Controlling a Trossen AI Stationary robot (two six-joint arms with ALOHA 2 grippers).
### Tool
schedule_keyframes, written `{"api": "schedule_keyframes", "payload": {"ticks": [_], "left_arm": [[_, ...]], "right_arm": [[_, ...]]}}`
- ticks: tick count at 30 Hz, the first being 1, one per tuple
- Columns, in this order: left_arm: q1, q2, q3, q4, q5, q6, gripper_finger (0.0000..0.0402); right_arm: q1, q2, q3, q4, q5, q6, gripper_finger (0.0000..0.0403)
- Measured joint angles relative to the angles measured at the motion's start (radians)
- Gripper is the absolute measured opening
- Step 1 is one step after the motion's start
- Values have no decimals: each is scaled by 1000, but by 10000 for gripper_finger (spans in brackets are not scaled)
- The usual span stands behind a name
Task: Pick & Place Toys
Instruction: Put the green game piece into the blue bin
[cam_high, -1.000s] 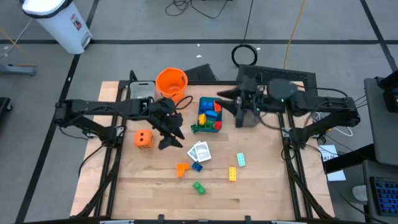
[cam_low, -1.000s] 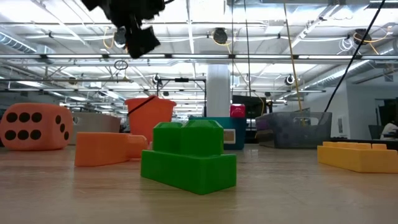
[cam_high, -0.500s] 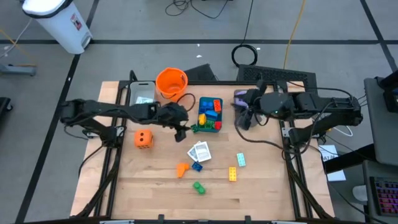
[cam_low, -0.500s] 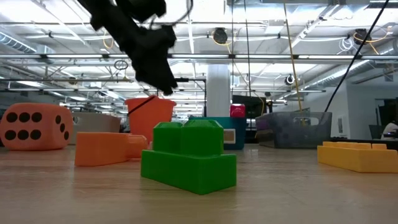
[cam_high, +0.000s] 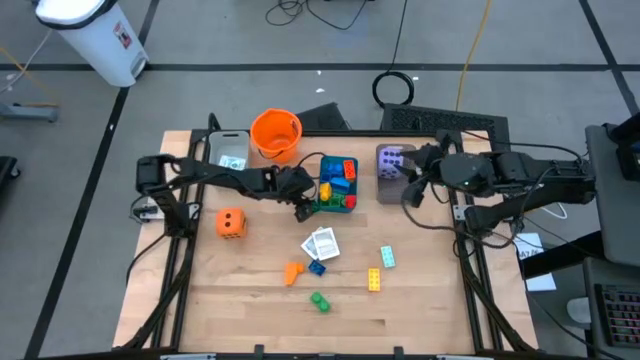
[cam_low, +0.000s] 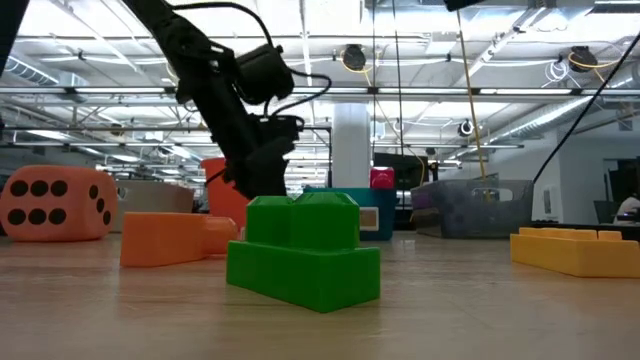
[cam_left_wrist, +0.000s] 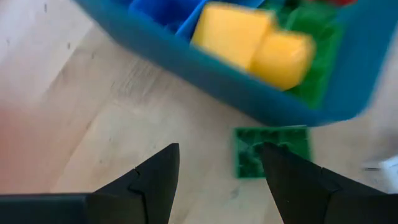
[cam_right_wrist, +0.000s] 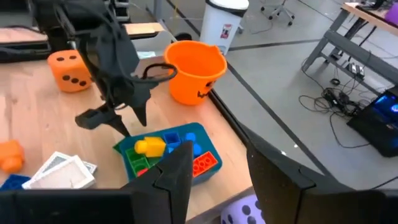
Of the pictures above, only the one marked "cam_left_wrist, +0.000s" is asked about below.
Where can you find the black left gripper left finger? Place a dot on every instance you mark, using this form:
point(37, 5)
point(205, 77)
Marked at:
point(149, 199)

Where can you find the small dark green brick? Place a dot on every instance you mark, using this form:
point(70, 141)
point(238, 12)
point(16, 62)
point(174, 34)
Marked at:
point(248, 161)

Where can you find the yellow toy block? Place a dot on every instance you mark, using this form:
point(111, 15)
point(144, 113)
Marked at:
point(236, 34)

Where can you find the teal plastic bin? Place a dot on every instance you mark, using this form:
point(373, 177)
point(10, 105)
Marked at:
point(217, 81)

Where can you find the blue two-stud toy block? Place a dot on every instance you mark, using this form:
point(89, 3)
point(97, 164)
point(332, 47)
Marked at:
point(161, 11)

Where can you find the green stepped toy block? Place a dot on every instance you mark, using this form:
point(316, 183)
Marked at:
point(323, 62)

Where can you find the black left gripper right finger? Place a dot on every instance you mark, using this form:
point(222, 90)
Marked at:
point(304, 199)

